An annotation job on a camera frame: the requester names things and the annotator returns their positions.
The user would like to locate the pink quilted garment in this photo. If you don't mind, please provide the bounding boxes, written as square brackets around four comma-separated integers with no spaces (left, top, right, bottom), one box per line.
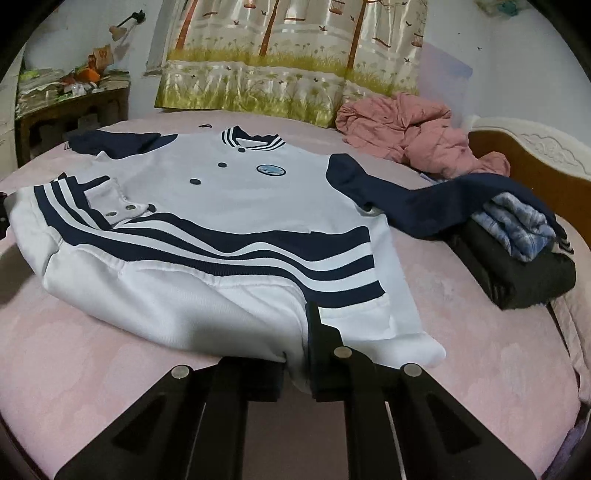
[335,92,511,180]

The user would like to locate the pile of clutter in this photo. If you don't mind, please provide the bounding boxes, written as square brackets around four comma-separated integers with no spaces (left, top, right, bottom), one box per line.
[16,46,130,116]

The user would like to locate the wooden nightstand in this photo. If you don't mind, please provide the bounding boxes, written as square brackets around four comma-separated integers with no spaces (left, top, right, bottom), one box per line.
[15,76,131,166]

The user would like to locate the wooden headboard with white trim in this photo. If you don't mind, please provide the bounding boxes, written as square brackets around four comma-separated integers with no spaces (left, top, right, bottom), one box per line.
[464,114,591,232]

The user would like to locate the blue plaid folded cloth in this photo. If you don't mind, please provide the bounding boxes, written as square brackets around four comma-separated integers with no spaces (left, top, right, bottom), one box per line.
[471,191,557,263]

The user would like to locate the wall lamp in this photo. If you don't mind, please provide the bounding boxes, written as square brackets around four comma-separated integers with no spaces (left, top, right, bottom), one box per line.
[109,10,144,36]

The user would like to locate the pink bed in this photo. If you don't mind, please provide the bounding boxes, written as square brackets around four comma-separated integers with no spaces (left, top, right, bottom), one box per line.
[0,108,591,480]

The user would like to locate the black folded cloth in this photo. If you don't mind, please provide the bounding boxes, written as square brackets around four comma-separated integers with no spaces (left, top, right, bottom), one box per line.
[450,217,577,311]

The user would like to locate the white and navy striped jacket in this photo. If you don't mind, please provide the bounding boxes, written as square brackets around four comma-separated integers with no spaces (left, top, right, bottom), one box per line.
[7,126,575,370]

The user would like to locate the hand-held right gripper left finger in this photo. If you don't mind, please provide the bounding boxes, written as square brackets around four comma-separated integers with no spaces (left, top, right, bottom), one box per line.
[54,356,286,480]

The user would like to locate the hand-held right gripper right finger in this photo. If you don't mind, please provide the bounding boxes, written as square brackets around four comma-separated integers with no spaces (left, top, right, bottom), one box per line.
[306,301,537,480]

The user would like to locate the yellow white patterned pillow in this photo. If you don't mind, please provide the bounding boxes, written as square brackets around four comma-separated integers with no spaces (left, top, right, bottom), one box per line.
[154,0,428,130]

